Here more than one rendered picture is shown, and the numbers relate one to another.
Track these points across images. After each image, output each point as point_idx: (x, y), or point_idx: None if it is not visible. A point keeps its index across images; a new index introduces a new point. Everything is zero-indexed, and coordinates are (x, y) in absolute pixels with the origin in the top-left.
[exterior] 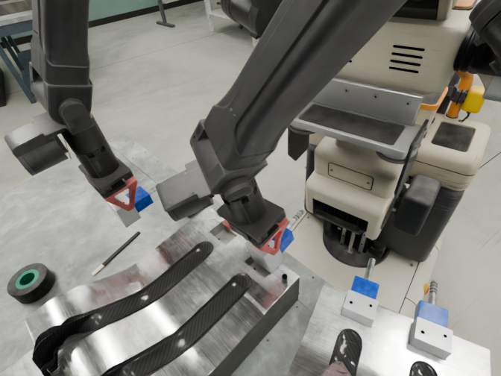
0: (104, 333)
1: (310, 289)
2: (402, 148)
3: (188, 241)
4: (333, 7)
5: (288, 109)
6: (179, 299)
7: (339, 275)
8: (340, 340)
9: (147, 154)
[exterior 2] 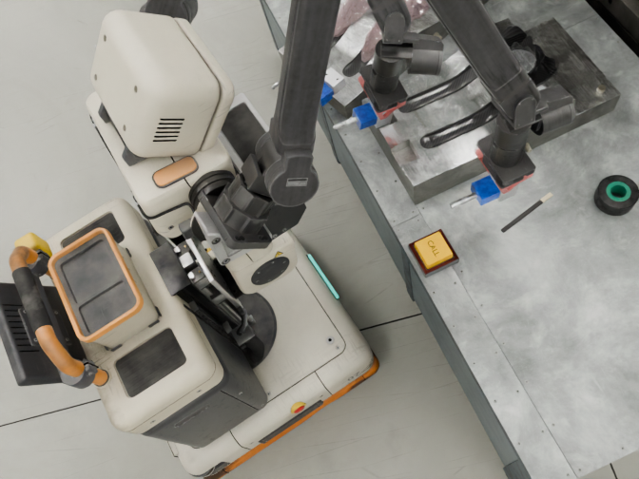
0: None
1: (352, 126)
2: (241, 96)
3: (442, 153)
4: None
5: None
6: (457, 108)
7: (283, 291)
8: (355, 73)
9: (492, 391)
